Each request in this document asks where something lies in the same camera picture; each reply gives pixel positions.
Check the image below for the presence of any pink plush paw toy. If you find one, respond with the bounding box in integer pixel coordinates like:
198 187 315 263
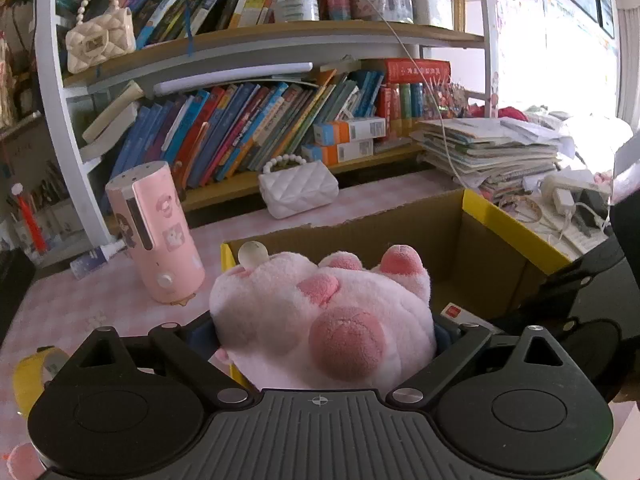
209 240 437 394

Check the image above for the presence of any yellow tape roll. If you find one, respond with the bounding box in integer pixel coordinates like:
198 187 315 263
12 346 70 418

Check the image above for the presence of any pink cylindrical humidifier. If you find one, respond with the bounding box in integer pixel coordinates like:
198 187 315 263
105 160 205 304

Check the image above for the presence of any yellow cardboard box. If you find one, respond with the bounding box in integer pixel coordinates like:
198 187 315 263
219 187 574 391

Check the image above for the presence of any pink checkered table mat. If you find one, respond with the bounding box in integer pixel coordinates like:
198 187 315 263
1 170 454 455

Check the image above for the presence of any small spray bottle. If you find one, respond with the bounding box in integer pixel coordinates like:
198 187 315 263
70 238 127 280

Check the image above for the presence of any stack of papers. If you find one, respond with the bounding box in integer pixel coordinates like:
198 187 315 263
410 117 575 202

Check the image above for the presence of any white quilted pearl purse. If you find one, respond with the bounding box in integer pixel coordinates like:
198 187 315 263
258 155 340 219

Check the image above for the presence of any orange blue box lower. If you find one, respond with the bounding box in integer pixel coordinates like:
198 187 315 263
300 140 374 167

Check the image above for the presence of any orange blue box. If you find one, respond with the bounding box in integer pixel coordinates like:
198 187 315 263
314 117 386 146
300 140 374 167

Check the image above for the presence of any orange blue box upper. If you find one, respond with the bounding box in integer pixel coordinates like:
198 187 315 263
314 117 386 146

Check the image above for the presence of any red thick dictionary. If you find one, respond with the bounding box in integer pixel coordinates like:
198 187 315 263
361 58 451 84

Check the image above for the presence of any cream quilted pearl handbag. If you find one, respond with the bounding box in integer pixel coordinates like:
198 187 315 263
65 0 137 75

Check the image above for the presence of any white pen holder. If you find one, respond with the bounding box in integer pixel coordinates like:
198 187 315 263
412 0 454 29

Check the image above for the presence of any white bookshelf frame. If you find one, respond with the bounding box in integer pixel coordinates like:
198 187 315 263
34 0 498 246

